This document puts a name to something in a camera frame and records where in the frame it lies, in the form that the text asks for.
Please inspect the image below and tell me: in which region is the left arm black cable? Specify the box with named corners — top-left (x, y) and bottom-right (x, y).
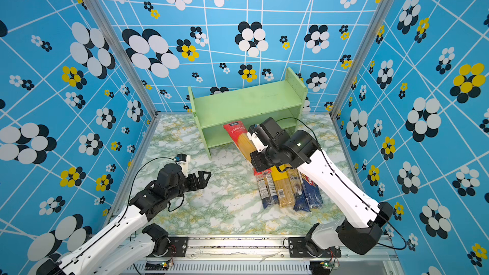
top-left (114, 156), bottom-right (186, 234)

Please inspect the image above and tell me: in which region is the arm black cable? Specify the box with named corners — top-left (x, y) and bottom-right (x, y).
top-left (114, 156), bottom-right (186, 234)
top-left (274, 117), bottom-right (408, 251)

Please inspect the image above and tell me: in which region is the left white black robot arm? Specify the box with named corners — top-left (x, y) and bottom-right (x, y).
top-left (36, 163), bottom-right (212, 274)

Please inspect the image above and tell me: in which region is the green circuit board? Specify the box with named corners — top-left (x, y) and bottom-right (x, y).
top-left (145, 260), bottom-right (174, 272)
top-left (309, 261), bottom-right (335, 275)

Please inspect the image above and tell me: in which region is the yellow spaghetti package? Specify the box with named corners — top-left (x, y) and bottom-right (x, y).
top-left (271, 167), bottom-right (295, 208)

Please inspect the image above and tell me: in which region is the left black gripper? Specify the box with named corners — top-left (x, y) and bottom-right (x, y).
top-left (168, 169), bottom-right (213, 202)

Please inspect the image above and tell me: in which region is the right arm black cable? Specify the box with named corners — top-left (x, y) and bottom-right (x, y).
top-left (274, 117), bottom-right (408, 251)

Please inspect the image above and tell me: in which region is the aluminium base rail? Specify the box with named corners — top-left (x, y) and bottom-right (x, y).
top-left (119, 236), bottom-right (404, 274)

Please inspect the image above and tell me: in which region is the green two-tier wooden shelf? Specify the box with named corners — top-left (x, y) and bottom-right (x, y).
top-left (188, 68), bottom-right (308, 159)

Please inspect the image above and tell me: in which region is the red spaghetti package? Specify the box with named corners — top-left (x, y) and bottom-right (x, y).
top-left (223, 121), bottom-right (257, 162)

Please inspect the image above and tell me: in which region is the clear blue-label spaghetti package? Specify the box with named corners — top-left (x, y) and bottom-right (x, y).
top-left (253, 169), bottom-right (278, 210)

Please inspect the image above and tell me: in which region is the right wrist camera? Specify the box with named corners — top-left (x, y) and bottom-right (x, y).
top-left (247, 124), bottom-right (267, 153)

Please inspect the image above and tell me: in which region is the right green circuit board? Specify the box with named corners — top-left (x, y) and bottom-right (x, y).
top-left (309, 261), bottom-right (335, 275)

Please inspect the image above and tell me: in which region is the left green circuit board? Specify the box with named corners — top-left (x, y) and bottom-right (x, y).
top-left (145, 260), bottom-right (174, 272)

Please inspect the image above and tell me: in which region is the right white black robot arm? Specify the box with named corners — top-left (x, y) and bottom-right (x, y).
top-left (248, 117), bottom-right (393, 257)

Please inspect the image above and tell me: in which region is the dark blue Barilla spaghetti package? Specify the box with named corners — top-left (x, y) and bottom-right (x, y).
top-left (301, 173), bottom-right (323, 209)

